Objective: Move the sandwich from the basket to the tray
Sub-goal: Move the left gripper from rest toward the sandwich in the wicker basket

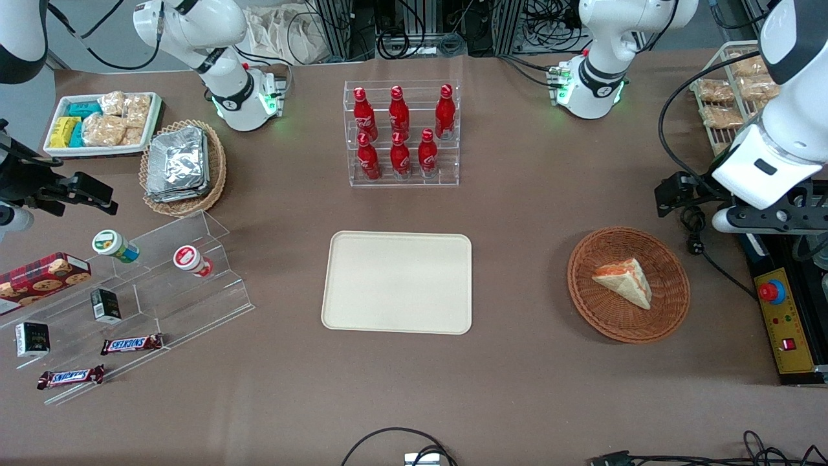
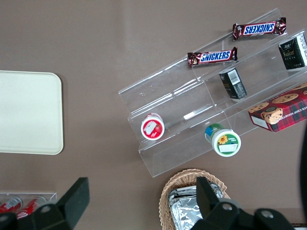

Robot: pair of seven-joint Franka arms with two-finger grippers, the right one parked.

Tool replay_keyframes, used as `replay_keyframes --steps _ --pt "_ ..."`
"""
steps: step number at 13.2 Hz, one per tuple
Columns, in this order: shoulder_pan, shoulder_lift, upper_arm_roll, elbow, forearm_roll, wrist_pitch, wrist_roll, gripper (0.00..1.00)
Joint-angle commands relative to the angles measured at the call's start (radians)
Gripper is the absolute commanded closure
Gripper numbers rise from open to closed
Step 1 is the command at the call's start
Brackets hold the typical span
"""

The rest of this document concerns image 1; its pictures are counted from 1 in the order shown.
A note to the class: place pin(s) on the clear acrylic bottle rack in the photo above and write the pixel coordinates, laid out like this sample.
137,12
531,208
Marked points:
446,162

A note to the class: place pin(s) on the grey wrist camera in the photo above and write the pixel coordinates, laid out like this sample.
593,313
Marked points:
740,221
14,221

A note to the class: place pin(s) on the yellow emergency stop box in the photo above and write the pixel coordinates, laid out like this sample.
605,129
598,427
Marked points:
786,323

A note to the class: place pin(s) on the wrapped bread packet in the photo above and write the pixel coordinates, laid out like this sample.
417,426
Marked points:
758,89
715,91
749,66
722,116

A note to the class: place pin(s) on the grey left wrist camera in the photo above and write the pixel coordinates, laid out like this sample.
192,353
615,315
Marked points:
740,221

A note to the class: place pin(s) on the white cloth bag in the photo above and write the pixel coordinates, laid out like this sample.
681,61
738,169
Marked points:
275,35

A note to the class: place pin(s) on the green lid yogurt cup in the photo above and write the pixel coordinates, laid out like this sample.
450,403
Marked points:
115,246

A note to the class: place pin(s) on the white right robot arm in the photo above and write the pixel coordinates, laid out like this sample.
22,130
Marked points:
223,84

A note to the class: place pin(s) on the small black box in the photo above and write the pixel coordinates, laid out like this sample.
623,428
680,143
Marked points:
105,305
32,340

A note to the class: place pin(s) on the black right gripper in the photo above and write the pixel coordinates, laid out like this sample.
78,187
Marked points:
18,180

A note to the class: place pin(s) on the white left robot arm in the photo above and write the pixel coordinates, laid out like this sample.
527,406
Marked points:
601,71

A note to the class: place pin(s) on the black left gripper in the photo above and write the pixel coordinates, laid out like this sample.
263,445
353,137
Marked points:
704,189

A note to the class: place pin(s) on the red tartan cookie box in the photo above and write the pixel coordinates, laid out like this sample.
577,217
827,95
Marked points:
42,278

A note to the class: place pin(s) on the brown round wicker basket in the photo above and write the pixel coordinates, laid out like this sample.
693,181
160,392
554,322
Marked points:
611,320

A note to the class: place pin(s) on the triangular wrapped sandwich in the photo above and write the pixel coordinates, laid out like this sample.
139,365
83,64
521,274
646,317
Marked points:
626,281

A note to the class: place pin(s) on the light wicker basket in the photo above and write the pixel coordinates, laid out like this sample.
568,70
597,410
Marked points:
217,168

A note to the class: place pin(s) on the beige plastic tray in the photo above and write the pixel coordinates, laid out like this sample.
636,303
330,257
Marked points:
397,283

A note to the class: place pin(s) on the clear acrylic stepped shelf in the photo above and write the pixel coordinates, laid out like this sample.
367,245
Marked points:
194,304

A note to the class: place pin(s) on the brown Snickers bar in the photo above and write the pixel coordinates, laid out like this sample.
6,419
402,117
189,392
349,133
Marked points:
132,344
71,377

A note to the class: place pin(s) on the teal snack packet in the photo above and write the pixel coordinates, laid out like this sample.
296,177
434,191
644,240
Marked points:
85,109
77,134

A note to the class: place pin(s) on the yellow snack packet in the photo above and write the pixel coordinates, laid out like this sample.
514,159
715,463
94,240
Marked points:
63,132

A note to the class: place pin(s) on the red lid yogurt cup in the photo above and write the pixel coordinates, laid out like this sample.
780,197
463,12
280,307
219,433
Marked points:
191,260

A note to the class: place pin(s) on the white rectangular snack tray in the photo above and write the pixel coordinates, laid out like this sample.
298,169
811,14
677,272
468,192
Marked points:
97,150

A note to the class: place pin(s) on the red cola bottle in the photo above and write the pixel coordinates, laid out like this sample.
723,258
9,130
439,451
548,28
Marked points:
445,113
427,156
400,158
369,160
364,116
399,113

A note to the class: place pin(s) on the clear rice cracker packet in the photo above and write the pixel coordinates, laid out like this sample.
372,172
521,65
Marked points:
137,110
111,103
103,129
134,136

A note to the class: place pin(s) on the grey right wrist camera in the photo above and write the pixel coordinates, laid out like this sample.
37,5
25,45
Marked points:
14,221

